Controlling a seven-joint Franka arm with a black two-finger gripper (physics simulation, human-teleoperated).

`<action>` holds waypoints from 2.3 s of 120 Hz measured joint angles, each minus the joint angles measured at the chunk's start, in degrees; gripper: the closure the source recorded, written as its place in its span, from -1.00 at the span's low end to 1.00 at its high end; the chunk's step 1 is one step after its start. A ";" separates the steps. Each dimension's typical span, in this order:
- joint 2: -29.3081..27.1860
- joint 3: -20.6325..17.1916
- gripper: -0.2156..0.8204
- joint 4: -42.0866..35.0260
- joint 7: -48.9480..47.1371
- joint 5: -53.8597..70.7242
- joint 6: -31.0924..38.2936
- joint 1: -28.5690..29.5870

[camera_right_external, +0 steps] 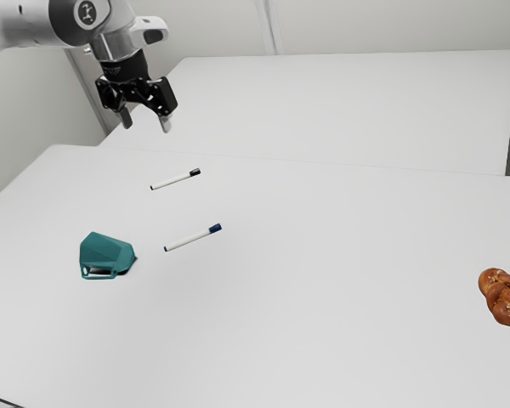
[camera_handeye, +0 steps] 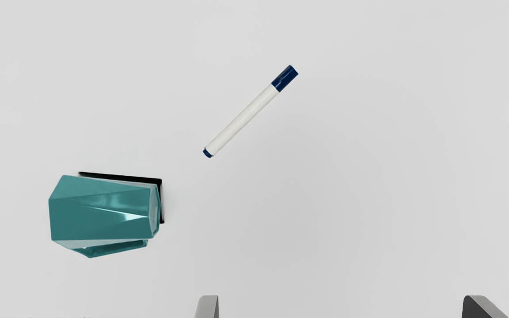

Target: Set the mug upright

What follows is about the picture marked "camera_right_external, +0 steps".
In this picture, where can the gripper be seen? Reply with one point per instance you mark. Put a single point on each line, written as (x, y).
(125, 70)

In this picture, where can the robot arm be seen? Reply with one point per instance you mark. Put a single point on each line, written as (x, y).
(34, 21)

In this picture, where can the teal faceted mug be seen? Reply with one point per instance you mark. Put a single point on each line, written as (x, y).
(106, 255)

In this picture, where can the white marker with black cap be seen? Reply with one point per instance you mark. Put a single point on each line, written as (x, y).
(175, 179)

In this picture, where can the white marker with blue cap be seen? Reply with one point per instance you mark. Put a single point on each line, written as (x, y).
(192, 237)

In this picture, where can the brown braided pretzel bread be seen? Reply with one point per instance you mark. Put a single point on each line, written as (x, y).
(502, 296)

